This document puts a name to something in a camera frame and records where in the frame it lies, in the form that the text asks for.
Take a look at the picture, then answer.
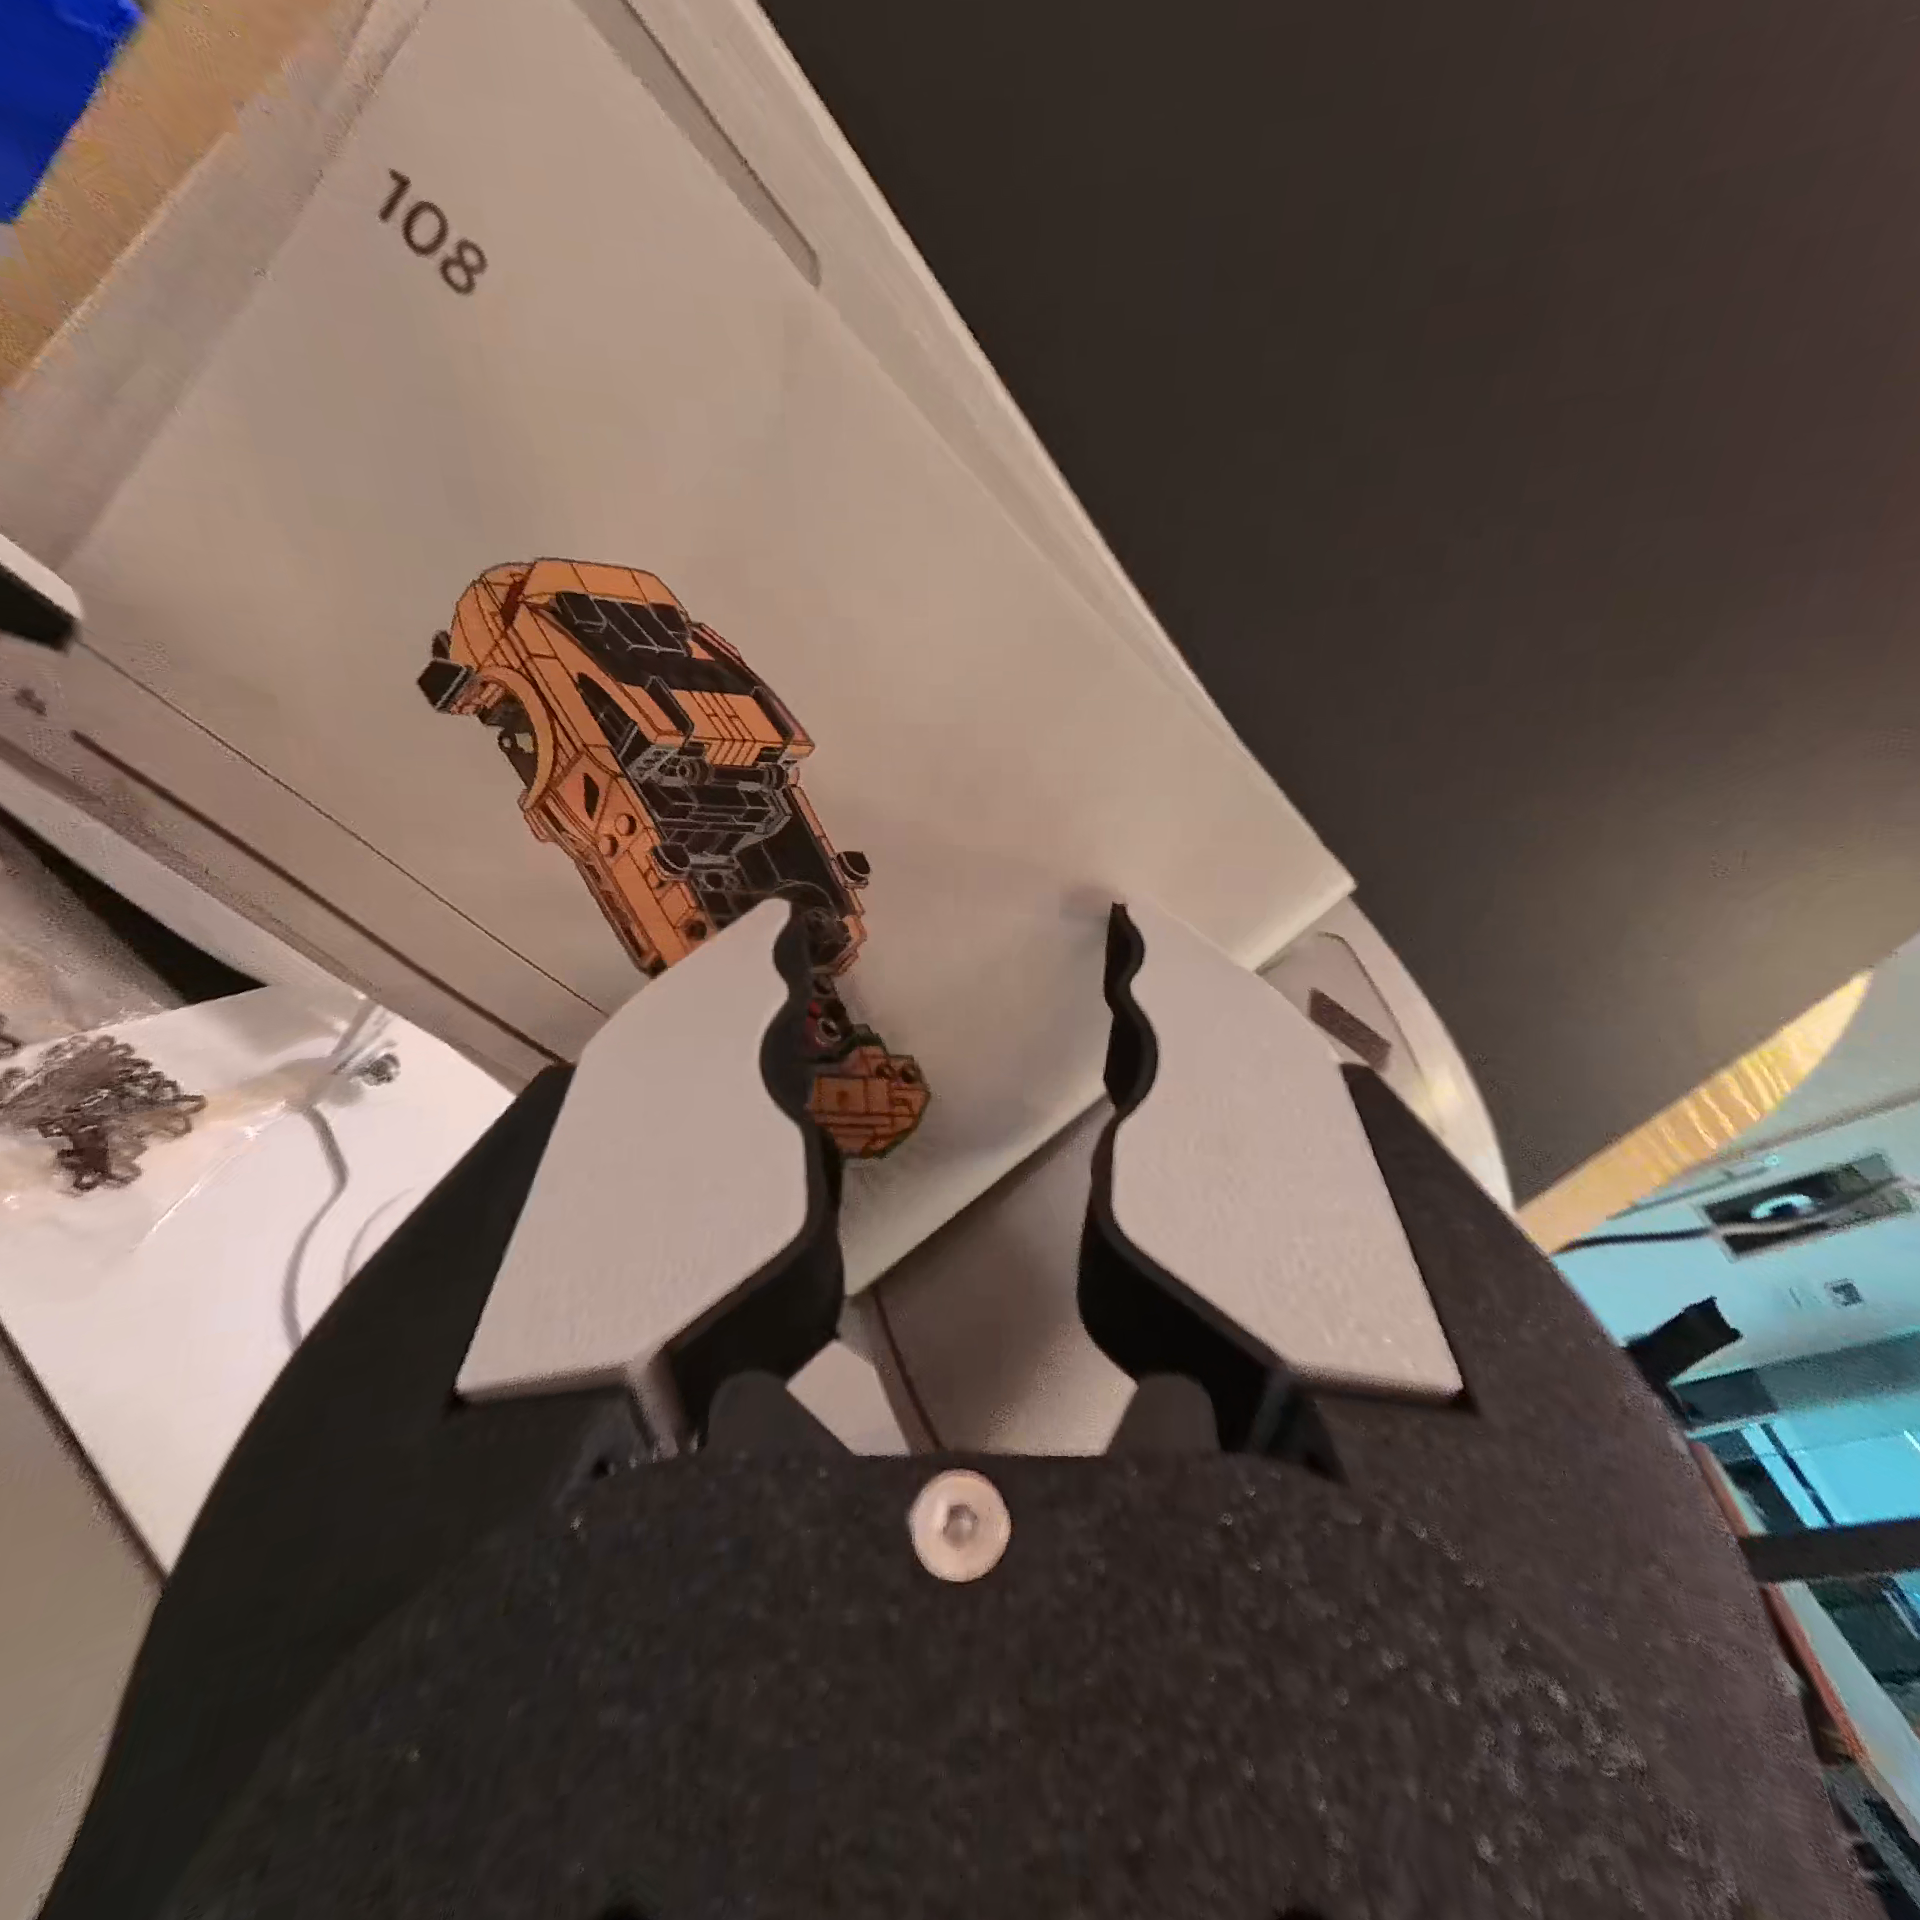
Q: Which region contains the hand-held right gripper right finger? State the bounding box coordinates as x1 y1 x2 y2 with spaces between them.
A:
1075 900 1467 1408

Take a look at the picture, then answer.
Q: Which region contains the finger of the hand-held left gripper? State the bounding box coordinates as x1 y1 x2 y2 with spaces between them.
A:
0 536 86 654

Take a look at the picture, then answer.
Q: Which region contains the clear bag of black parts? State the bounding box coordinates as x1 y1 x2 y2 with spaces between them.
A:
0 1006 399 1248

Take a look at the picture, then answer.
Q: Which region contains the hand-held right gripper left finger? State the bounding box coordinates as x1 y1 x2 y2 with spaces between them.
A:
455 895 851 1448

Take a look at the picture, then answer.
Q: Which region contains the white booklet stand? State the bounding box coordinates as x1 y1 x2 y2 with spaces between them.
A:
0 900 1518 1577

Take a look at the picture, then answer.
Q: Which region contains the lego instruction booklet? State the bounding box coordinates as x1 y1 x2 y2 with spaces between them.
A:
0 0 1352 1307

